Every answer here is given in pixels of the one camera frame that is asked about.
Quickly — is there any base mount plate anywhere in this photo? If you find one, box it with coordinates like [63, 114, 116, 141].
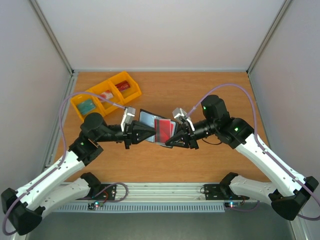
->
[80, 183, 117, 201]
[200, 184, 250, 201]

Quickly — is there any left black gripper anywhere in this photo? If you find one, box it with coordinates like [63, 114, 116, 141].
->
[97, 120, 158, 149]

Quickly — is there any red credit card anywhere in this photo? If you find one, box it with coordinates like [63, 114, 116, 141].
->
[154, 118, 175, 144]

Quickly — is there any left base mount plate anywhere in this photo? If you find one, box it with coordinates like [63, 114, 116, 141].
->
[80, 183, 117, 201]

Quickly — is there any yellow bin right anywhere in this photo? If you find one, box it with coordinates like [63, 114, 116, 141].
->
[108, 71, 142, 104]

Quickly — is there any teal card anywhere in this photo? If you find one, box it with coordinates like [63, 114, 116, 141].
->
[76, 99, 96, 115]

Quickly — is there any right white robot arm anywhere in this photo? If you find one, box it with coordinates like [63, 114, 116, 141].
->
[165, 95, 319, 221]

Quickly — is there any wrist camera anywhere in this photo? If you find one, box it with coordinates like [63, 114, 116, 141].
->
[120, 106, 136, 132]
[172, 107, 195, 132]

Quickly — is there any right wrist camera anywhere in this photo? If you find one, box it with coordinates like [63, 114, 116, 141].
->
[172, 107, 195, 132]

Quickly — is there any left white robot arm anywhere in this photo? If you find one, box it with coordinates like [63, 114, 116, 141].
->
[0, 113, 156, 236]

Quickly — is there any white red card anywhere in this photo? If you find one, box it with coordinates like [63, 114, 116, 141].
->
[99, 90, 114, 100]

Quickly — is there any dark red card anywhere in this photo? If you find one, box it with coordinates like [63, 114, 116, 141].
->
[115, 80, 131, 92]

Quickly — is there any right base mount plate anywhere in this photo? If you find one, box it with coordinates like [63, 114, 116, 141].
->
[200, 184, 250, 201]

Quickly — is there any yellow bin middle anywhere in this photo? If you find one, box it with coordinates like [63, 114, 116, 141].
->
[89, 80, 124, 116]

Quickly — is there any black leather card holder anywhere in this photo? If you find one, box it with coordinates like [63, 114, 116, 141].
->
[139, 109, 177, 149]

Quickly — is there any grey slotted cable duct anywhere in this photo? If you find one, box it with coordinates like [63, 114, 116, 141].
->
[61, 202, 225, 213]

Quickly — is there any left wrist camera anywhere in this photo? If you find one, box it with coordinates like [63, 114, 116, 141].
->
[120, 106, 136, 132]

